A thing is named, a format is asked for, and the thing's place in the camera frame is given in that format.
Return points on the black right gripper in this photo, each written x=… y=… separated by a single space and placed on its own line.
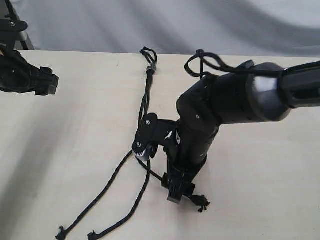
x=193 y=147

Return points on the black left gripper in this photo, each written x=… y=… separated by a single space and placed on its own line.
x=19 y=76

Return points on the black cable bundle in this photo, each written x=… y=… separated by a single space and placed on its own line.
x=162 y=132

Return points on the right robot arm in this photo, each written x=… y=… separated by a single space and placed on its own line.
x=250 y=93

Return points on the black stand pole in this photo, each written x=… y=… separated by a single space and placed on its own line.
x=7 y=11

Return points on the grey backdrop cloth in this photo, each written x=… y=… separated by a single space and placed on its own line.
x=225 y=27

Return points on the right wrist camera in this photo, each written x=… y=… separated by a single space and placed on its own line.
x=152 y=133

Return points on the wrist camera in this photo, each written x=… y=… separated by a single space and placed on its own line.
x=152 y=133
x=13 y=30

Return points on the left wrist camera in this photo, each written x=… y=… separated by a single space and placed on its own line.
x=13 y=30

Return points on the grey metal cable clamp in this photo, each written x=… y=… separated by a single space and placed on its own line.
x=150 y=70

